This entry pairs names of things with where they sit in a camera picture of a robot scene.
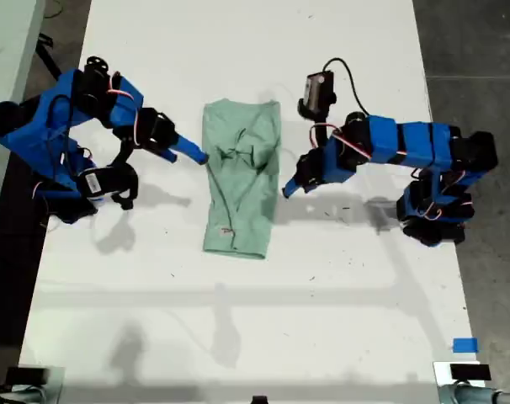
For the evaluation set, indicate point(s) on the blue taped gripper short finger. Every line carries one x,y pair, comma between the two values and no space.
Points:
171,155

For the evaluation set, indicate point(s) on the blue taped gripper long finger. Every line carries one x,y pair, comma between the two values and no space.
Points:
189,148

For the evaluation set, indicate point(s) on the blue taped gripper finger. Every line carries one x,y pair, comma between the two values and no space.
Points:
297,188
292,185

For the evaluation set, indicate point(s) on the pale green T-shirt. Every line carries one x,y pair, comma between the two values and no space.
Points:
242,202

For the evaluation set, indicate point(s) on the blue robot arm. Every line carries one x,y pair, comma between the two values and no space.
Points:
32,130
419,141

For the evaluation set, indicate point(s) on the black stand leg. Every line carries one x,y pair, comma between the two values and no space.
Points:
46,54

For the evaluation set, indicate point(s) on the pale green side table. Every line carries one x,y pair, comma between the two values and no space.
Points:
6,50

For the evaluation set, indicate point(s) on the small black object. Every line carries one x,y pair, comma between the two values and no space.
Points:
259,400

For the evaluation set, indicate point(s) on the short blue tape strip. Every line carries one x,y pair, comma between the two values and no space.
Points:
465,345

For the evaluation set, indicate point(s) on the small black box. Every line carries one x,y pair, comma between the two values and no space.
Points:
469,372
27,375

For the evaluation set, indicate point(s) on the pale blue grey object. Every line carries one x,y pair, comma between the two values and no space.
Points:
474,394
19,395

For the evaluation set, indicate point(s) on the black camera stalk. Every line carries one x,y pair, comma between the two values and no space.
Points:
320,134
122,152

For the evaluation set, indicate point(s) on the grey black camera box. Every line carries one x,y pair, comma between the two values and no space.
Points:
318,92

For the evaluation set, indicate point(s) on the black camera box white label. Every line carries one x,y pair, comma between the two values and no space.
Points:
97,183

